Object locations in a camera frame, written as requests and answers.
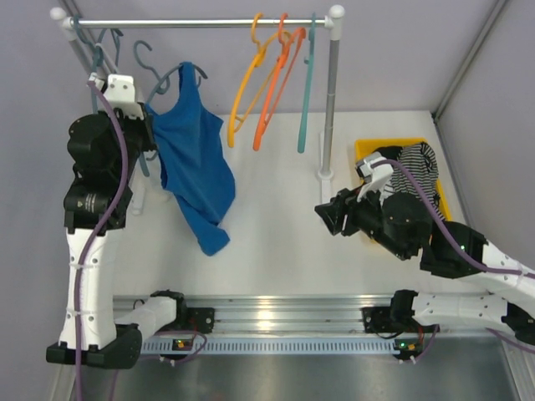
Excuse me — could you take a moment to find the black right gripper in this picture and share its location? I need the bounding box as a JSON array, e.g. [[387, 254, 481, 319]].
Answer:
[[315, 180, 411, 261]]

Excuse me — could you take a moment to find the blue tank top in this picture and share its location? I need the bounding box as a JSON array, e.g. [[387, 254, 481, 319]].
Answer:
[[145, 62, 236, 256]]

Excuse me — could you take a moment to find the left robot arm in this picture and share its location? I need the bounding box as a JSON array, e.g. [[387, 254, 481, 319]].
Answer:
[[46, 109, 189, 369]]

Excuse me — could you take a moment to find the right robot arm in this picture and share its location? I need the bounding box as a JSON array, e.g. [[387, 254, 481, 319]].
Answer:
[[314, 189, 534, 345]]

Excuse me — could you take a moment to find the teal hanger with garment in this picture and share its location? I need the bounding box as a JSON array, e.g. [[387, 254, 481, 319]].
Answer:
[[68, 14, 124, 92]]

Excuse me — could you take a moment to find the teal hanger right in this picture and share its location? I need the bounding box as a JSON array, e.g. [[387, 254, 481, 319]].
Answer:
[[297, 13, 317, 154]]

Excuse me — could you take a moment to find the yellow hanger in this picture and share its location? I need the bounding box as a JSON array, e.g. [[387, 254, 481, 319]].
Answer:
[[227, 13, 289, 148]]

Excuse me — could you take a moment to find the orange hanger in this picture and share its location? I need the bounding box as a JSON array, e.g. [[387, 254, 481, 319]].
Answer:
[[252, 13, 307, 151]]

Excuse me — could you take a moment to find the silver clothes rack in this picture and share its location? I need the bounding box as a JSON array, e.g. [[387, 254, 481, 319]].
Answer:
[[49, 1, 345, 202]]

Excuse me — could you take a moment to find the yellow plastic bin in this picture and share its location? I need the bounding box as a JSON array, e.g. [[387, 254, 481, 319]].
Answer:
[[354, 138, 451, 221]]

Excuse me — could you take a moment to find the black garment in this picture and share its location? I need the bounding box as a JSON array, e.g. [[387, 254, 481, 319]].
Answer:
[[371, 145, 403, 165]]

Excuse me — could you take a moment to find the black white striped shirt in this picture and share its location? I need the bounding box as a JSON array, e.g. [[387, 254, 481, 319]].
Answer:
[[389, 142, 445, 220]]

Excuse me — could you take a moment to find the corner metal profile left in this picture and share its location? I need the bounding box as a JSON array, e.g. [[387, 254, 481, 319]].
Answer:
[[49, 0, 143, 401]]

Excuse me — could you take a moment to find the corner metal profile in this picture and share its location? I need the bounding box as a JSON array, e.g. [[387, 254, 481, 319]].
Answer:
[[431, 0, 512, 124], [49, 0, 143, 401]]

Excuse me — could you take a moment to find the corner metal profile right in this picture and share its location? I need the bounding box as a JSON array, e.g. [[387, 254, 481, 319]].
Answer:
[[431, 0, 512, 124]]

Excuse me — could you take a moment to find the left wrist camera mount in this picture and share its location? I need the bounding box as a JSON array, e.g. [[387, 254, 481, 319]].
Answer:
[[89, 73, 145, 119]]

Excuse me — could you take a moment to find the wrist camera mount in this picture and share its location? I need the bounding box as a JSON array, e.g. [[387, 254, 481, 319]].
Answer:
[[355, 152, 393, 202], [89, 73, 145, 119]]

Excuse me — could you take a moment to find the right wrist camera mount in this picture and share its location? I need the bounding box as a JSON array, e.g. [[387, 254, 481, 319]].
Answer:
[[355, 152, 393, 202]]

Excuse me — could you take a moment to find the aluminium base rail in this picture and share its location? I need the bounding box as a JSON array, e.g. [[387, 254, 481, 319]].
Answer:
[[112, 293, 519, 356]]

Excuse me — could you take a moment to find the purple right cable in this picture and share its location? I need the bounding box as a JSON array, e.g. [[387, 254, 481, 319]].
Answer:
[[372, 158, 535, 352]]

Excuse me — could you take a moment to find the purple cable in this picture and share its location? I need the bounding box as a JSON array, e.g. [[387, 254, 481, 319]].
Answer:
[[372, 158, 535, 352], [74, 79, 207, 401]]

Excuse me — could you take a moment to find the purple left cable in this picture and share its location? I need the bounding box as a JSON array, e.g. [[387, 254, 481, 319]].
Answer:
[[74, 79, 207, 401]]

